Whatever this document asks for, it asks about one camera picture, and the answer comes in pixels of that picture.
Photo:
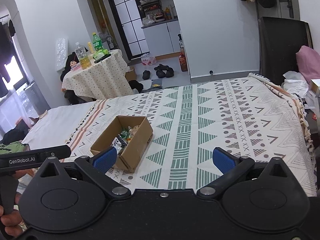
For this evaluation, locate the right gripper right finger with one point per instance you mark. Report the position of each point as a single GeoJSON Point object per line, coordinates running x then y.
{"type": "Point", "coordinates": [234, 170]}

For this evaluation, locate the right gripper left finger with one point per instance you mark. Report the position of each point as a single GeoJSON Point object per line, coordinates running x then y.
{"type": "Point", "coordinates": [94, 170]}

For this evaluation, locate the person left hand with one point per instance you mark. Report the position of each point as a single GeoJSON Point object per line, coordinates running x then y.
{"type": "Point", "coordinates": [10, 217]}

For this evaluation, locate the black white cake packet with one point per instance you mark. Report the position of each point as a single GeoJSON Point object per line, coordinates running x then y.
{"type": "Point", "coordinates": [119, 144]}

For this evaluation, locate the dark green snack packet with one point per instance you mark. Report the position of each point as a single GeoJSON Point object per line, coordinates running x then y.
{"type": "Point", "coordinates": [124, 134]}

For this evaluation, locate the brown cardboard box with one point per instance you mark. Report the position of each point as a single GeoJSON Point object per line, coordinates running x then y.
{"type": "Point", "coordinates": [129, 136]}

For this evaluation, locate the patterned white bed cover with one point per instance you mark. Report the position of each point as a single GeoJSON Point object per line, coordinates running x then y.
{"type": "Point", "coordinates": [246, 116]}

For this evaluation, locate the long cream bread packet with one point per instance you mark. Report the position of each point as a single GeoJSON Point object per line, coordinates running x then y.
{"type": "Point", "coordinates": [132, 131]}

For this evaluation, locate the round table dotted cloth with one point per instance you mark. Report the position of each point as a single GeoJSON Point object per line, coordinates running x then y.
{"type": "Point", "coordinates": [103, 80]}

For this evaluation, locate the white crumpled cloth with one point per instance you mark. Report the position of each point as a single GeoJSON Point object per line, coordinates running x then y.
{"type": "Point", "coordinates": [296, 84]}

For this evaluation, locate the yellow drink bottle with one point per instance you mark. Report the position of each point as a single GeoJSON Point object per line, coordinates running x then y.
{"type": "Point", "coordinates": [82, 56]}

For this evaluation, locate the single black slipper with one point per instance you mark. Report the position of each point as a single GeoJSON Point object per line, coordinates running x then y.
{"type": "Point", "coordinates": [146, 75]}

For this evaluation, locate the red oil bottle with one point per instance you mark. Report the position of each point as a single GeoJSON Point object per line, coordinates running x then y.
{"type": "Point", "coordinates": [183, 62]}

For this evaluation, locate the black shoes pair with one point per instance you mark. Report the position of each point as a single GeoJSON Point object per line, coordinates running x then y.
{"type": "Point", "coordinates": [163, 71]}

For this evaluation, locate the green soda bottle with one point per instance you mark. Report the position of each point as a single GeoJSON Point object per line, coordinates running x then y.
{"type": "Point", "coordinates": [97, 43]}

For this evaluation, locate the pink pillow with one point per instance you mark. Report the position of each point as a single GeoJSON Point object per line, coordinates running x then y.
{"type": "Point", "coordinates": [308, 62]}

